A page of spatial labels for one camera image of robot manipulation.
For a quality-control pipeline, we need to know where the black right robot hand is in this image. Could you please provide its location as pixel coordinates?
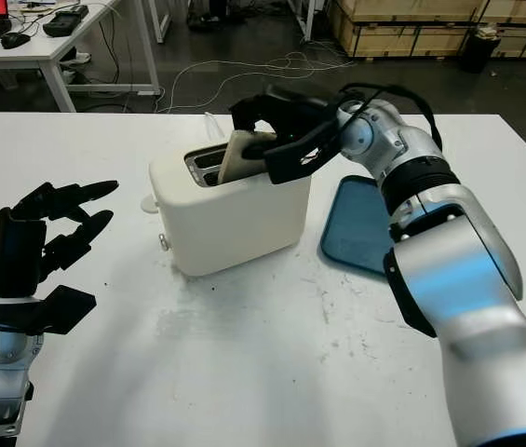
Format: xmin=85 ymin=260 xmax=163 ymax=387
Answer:
xmin=229 ymin=86 xmax=339 ymax=159

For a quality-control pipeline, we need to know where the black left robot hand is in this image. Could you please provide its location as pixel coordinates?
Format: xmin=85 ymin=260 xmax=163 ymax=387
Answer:
xmin=0 ymin=179 xmax=120 ymax=299

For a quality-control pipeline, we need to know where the slice of white bread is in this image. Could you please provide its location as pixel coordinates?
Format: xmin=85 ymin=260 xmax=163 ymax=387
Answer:
xmin=217 ymin=129 xmax=278 ymax=185

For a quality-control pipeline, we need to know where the white two-slot toaster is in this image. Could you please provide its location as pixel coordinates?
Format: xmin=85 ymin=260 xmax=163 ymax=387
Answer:
xmin=148 ymin=139 xmax=313 ymax=278

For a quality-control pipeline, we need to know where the blue plastic tray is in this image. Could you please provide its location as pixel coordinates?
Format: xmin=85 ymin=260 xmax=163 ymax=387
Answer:
xmin=319 ymin=174 xmax=402 ymax=281

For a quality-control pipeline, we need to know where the black stand base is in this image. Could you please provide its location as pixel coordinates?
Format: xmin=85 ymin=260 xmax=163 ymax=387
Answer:
xmin=187 ymin=0 xmax=232 ymax=34

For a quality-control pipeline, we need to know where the black trash bin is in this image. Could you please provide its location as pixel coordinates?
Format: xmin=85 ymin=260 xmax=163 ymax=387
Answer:
xmin=457 ymin=24 xmax=502 ymax=75

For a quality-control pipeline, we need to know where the white office desk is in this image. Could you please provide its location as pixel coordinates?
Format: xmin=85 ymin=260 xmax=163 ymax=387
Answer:
xmin=0 ymin=0 xmax=162 ymax=114

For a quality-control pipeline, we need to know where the black computer mouse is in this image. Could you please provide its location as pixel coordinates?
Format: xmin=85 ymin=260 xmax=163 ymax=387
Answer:
xmin=0 ymin=32 xmax=32 ymax=49

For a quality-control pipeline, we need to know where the black handheld controller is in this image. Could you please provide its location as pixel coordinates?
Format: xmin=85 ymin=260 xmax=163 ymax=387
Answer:
xmin=42 ymin=4 xmax=91 ymax=38

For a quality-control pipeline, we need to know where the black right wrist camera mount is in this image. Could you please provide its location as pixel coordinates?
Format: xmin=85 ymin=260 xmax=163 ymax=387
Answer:
xmin=264 ymin=118 xmax=343 ymax=185

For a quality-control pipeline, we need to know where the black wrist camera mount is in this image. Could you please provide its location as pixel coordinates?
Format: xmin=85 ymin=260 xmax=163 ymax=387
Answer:
xmin=0 ymin=284 xmax=98 ymax=337
xmin=264 ymin=118 xmax=343 ymax=185

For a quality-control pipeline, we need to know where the white floor cable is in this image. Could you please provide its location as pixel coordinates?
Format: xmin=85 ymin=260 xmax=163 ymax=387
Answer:
xmin=156 ymin=49 xmax=362 ymax=115

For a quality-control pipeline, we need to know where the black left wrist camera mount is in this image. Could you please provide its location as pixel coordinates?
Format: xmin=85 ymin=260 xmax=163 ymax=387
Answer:
xmin=0 ymin=284 xmax=98 ymax=337

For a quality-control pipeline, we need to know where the white toaster power cord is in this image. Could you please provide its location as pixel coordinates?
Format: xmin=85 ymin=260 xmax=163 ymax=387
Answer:
xmin=203 ymin=111 xmax=227 ymax=142

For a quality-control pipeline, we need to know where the white table frame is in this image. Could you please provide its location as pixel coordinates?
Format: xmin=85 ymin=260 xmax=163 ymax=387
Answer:
xmin=143 ymin=0 xmax=173 ymax=46
xmin=289 ymin=0 xmax=325 ymax=46

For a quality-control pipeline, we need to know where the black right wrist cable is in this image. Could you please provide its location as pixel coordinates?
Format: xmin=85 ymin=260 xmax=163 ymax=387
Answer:
xmin=322 ymin=82 xmax=444 ymax=153

